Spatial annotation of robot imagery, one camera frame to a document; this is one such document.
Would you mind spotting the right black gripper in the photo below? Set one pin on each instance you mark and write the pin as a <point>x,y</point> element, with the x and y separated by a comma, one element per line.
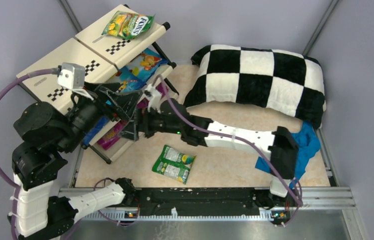
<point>138,120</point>

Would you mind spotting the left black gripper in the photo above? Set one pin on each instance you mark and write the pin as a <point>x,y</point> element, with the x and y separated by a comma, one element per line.
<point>104,100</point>

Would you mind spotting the purple grape candy bag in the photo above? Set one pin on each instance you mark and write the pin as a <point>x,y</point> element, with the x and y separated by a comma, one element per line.
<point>111,137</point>
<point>143,104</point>

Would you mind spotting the blue mint candy bag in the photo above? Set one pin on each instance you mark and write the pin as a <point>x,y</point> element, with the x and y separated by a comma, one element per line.
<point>95,130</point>

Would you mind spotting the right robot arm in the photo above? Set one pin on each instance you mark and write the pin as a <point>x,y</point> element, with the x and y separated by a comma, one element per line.
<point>202,131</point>

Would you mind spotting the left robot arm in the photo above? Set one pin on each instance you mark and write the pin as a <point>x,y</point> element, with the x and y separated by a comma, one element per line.
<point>48,133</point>

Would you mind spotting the blue Sugus candy bag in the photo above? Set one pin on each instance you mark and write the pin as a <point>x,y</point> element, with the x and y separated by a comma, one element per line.
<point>127,80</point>

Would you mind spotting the blue fruit candy bag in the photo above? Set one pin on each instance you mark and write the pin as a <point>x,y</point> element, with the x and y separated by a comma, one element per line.
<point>144,65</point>

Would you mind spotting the green Fox's candy bag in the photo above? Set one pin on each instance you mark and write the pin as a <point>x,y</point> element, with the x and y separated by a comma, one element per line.
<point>128,25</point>

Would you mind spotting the black white checkered pillow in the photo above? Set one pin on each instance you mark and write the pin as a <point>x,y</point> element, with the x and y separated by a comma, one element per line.
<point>287,82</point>

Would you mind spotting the blue cloth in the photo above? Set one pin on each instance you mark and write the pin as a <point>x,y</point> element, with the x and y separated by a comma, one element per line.
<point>303,149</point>

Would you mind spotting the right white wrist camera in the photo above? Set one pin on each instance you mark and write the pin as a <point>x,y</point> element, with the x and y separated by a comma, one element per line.
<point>153,96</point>

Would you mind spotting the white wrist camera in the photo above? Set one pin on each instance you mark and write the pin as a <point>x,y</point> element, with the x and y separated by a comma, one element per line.
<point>72,77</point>
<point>153,96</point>

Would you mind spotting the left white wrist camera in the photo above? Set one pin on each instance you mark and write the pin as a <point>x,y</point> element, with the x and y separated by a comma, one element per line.
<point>72,77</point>

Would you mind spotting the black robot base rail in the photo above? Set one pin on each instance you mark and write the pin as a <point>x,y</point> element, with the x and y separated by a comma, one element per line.
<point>202,204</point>

